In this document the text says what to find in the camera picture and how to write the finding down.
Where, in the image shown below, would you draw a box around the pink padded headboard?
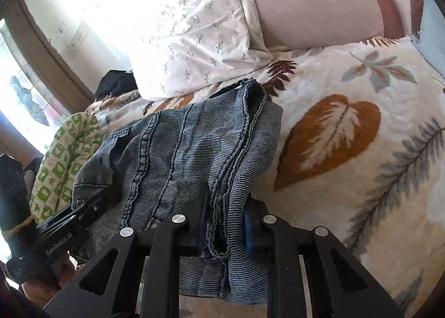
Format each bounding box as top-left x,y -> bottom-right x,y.
255,0 -> 423,49

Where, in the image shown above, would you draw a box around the black cloth on bed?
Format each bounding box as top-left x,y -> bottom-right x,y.
94,69 -> 137,100

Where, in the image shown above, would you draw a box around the cream leaf-print fleece blanket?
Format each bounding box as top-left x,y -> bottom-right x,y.
84,35 -> 445,318

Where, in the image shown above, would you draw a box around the blue denim pants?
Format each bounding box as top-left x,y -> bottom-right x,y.
71,79 -> 282,304

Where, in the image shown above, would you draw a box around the brown wooden window frame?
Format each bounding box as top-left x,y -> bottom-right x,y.
1,0 -> 93,113

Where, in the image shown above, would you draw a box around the light blue pillow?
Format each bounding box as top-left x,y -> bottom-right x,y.
412,0 -> 445,77

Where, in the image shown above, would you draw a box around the green checkered rolled quilt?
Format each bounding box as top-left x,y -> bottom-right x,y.
29,113 -> 103,223

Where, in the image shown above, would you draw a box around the white patterned pillow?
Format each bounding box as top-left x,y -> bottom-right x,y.
129,0 -> 273,100

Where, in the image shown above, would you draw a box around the person's left hand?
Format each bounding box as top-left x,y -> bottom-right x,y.
21,252 -> 77,307

